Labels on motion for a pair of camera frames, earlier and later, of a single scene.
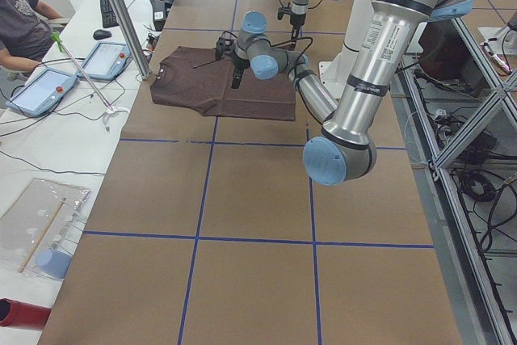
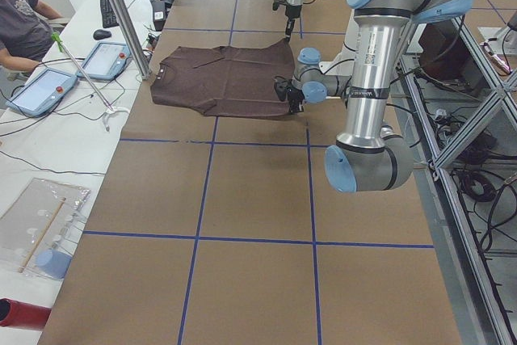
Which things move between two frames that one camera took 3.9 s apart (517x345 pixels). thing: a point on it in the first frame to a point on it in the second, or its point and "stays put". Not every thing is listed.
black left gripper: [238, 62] to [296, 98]
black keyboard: [108, 16] stays put
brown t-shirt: [192, 77] stays put
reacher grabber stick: [111, 110] stays put
